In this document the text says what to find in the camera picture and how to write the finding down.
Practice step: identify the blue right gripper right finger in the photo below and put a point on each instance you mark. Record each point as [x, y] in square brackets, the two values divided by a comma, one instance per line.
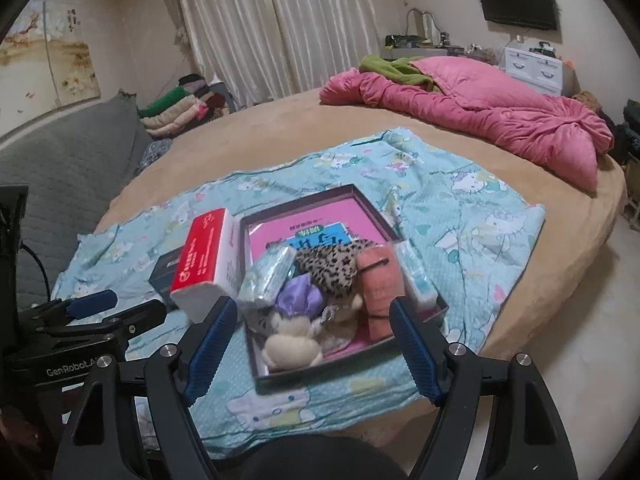
[423, 348]

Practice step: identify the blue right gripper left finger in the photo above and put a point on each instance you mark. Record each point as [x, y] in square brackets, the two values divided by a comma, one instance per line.
[203, 346]

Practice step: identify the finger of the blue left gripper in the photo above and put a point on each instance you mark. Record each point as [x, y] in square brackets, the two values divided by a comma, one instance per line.
[92, 304]

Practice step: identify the light blue tissue pack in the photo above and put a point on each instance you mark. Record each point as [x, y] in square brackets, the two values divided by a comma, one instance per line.
[418, 285]

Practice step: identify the pink cloth pack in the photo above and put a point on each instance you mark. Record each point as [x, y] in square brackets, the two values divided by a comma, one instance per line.
[381, 282]

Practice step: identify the beige plush bunny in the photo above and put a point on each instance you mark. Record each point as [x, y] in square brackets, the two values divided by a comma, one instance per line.
[338, 323]

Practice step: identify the cream plush purple dress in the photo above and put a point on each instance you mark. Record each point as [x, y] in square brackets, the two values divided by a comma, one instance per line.
[293, 343]

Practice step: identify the green floral tissue pack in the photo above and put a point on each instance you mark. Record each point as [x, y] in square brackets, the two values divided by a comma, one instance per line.
[265, 277]

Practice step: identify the leopard print scrunchie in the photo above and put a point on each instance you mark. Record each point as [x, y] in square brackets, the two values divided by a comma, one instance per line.
[332, 268]

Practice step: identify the red tissue box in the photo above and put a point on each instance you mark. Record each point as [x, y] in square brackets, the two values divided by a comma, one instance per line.
[209, 265]

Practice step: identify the purple tray box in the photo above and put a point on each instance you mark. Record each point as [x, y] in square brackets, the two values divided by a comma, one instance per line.
[362, 345]

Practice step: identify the Hello Kitty blue bedsheet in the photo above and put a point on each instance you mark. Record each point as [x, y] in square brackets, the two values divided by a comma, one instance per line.
[473, 233]

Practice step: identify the grey quilted sofa cover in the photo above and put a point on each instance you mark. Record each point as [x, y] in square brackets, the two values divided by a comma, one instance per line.
[73, 167]

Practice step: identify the stack of folded clothes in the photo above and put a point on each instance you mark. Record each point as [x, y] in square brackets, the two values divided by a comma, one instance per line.
[192, 103]

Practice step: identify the pink quilt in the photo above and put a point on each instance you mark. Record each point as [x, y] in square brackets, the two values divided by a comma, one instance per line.
[559, 134]

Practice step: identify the green garment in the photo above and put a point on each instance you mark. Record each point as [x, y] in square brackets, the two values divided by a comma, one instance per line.
[401, 71]

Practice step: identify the dark clothes on chair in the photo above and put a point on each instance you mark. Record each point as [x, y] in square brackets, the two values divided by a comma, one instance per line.
[627, 134]

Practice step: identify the white drawer cabinet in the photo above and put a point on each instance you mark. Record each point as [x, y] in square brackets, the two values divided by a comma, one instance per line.
[543, 74]

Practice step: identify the white curtains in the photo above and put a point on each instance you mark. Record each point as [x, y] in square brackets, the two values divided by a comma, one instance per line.
[266, 50]

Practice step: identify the wall painting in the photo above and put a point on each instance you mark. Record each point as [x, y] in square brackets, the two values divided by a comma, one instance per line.
[45, 64]

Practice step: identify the black wall television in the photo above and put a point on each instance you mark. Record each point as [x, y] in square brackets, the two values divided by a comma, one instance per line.
[534, 14]

